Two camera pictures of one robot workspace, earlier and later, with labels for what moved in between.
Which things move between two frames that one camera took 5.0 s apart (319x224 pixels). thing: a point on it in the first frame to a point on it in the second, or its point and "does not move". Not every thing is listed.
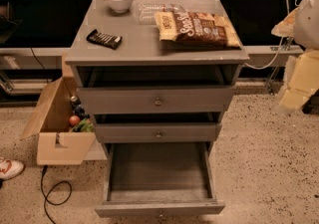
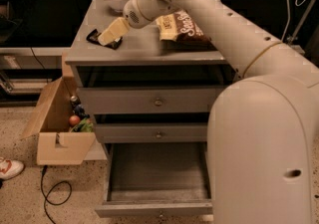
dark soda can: x=75 y=102 does not move
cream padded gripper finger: x=301 y=81 to x=139 y=11
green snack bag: x=84 y=126 does not move
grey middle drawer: x=158 y=132 does not move
